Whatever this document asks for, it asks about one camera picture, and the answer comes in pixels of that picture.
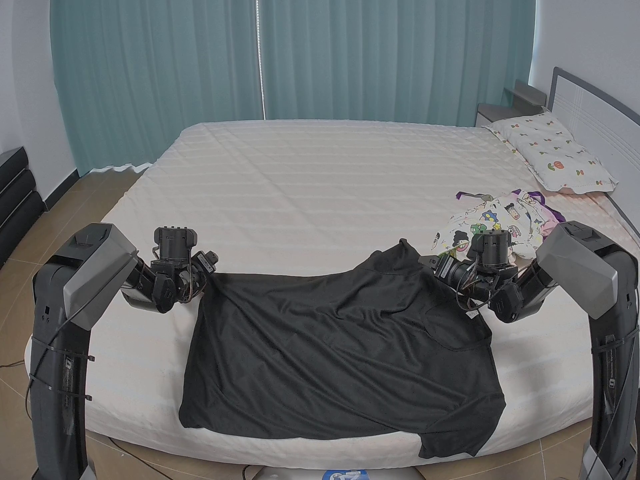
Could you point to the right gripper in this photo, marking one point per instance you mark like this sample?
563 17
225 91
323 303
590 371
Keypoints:
442 270

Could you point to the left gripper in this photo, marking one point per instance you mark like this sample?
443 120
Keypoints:
205 263

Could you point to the black T-shirt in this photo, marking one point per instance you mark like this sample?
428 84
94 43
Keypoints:
340 358

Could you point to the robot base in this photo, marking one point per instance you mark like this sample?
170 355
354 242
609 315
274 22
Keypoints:
345 475

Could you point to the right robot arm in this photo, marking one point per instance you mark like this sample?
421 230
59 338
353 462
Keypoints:
580 263

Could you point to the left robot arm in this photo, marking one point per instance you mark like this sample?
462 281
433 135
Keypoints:
95 268

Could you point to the bed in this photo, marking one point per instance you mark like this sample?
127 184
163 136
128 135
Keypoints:
300 193

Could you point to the white printed pyjama top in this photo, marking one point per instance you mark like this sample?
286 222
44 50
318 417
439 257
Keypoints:
495 218

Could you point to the pink garment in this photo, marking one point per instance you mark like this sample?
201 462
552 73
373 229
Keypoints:
550 216

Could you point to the purple garment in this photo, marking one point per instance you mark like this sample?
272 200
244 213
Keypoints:
539 197

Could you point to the white printed pillow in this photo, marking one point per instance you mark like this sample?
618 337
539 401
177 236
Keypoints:
555 153

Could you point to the grey bedside table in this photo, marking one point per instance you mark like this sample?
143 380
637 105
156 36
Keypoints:
505 108

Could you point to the black chest of drawers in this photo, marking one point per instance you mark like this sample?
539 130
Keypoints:
17 198

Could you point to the blue-green curtain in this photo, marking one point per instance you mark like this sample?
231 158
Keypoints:
160 68
400 43

